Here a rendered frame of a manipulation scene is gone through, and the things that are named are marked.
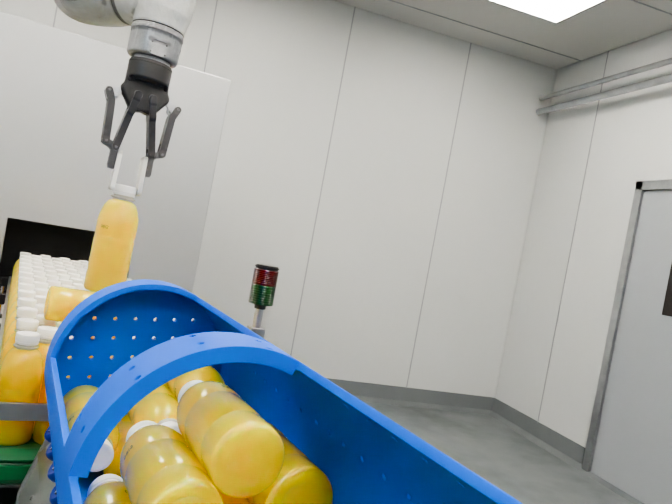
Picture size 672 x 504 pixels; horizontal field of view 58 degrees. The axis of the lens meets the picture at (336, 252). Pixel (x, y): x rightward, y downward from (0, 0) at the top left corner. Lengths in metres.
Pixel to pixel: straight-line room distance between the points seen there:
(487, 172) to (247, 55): 2.44
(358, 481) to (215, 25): 4.91
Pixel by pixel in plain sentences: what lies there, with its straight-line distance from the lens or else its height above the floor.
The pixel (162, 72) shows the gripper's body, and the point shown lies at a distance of 1.14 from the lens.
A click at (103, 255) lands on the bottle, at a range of 1.12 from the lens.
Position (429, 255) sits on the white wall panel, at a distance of 5.70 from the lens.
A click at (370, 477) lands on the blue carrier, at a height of 1.13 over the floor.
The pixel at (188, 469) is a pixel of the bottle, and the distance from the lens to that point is 0.57.
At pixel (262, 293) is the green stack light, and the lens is 1.53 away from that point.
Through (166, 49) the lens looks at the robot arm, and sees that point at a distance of 1.14.
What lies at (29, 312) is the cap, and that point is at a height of 1.09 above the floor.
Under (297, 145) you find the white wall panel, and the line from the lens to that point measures 5.30.
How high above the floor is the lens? 1.35
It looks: 1 degrees down
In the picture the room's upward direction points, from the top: 10 degrees clockwise
